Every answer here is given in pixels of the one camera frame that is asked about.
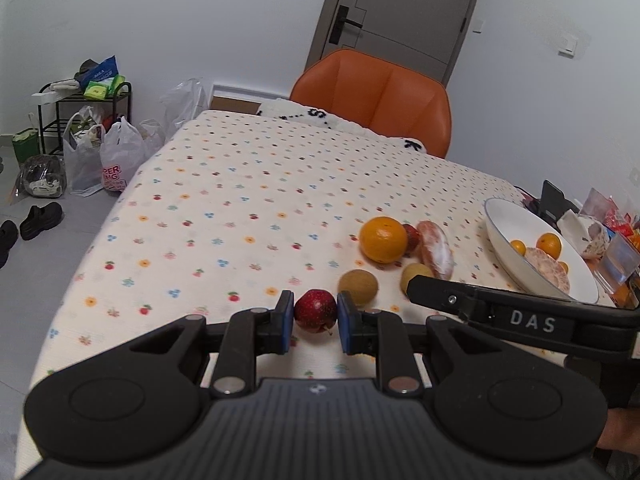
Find brown kiwi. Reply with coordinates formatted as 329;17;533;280
400;262;434;296
337;269;378;308

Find dark red plum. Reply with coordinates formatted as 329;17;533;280
294;289;337;334

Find large orange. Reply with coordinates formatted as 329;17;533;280
358;217;408;264

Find person's right hand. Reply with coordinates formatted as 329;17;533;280
597;408;640;455

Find clear glass cup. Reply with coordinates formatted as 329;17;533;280
594;233;640;295

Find orange in plate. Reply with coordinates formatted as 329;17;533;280
536;232;563;260

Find white floral tissue pack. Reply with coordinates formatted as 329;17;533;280
556;210;610;260

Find red strawberry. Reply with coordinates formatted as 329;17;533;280
402;223;421;257

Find red snack packets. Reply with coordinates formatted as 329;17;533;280
579;188;639;238

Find black phone stand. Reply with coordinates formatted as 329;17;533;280
537;180;580;229

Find white oval plate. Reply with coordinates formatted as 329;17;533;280
484;198;599;304

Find white plastic bag red print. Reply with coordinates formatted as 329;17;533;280
100;117;145;192

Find white fluffy lettered cushion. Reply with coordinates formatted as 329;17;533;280
256;99;427;154

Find orange leather chair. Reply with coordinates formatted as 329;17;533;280
290;49;452;158

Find black shoe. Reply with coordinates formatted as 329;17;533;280
20;202;64;240
0;220;18;268

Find white plastic bag with goods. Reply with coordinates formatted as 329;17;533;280
62;105;105;197

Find clear bag with shoes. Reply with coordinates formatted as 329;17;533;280
17;155;66;198

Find green box on floor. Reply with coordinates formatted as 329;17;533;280
12;128;40;166

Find blue package on shelf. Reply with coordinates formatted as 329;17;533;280
76;55;119;89

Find black metal shelf rack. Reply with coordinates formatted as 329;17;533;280
32;81;134;154

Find grey door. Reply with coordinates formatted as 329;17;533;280
306;0;477;84

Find translucent plastic bag by wall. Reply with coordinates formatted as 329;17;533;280
160;78;208;139

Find white wall switch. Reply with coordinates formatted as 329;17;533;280
558;32;578;58

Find black door handle lock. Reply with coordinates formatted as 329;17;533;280
328;4;362;44

